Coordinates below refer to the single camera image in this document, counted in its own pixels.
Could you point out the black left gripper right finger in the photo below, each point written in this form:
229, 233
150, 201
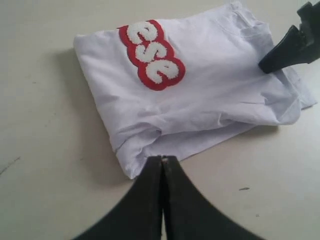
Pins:
188, 215

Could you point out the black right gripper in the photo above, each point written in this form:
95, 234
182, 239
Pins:
299, 45

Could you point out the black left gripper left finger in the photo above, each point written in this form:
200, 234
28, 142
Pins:
138, 215

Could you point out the white t-shirt red lettering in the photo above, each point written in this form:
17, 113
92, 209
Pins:
180, 86

